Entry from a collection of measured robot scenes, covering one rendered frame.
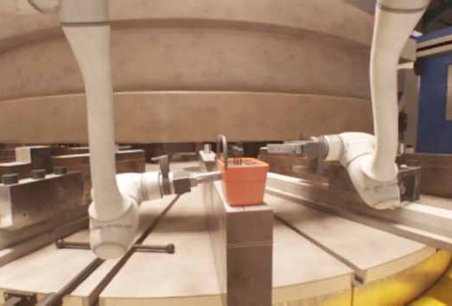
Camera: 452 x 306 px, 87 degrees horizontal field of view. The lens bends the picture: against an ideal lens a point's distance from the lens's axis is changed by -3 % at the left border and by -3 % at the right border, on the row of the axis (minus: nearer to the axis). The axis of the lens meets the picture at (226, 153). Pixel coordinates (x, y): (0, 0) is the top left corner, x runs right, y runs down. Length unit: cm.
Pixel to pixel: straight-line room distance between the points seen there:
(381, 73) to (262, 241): 55
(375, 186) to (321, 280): 51
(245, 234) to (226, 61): 110
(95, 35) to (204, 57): 100
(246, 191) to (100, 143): 41
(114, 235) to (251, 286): 42
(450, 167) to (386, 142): 213
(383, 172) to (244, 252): 46
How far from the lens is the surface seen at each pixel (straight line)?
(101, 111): 65
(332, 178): 187
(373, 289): 146
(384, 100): 75
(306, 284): 115
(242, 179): 73
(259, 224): 75
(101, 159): 63
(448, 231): 171
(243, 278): 81
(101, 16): 64
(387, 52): 73
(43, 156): 173
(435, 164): 287
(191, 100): 137
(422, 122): 607
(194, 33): 161
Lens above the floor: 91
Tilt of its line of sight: 5 degrees down
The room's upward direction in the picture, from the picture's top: 1 degrees counter-clockwise
